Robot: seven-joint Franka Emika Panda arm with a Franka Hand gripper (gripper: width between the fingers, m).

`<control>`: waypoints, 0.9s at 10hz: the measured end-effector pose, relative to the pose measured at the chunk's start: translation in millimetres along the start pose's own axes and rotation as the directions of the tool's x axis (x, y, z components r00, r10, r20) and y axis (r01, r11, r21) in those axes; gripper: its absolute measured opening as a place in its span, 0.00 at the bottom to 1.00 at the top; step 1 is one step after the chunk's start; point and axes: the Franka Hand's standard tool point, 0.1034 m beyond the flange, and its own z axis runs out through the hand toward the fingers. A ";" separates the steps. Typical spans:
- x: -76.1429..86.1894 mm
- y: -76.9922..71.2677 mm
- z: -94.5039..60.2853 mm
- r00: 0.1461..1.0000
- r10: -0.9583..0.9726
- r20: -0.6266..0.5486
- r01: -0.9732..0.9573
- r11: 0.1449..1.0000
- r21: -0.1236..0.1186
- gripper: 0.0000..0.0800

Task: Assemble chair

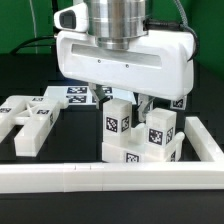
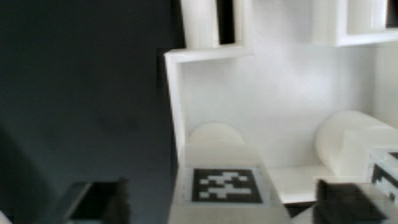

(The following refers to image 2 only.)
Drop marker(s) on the white chair seat part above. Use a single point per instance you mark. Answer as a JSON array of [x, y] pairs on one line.
[[274, 69]]

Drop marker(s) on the white chair leg with tag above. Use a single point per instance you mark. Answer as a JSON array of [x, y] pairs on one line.
[[351, 140]]

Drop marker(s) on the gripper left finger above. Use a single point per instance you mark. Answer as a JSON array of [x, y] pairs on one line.
[[102, 207]]

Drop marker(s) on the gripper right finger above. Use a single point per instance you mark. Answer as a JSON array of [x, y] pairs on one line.
[[344, 206]]

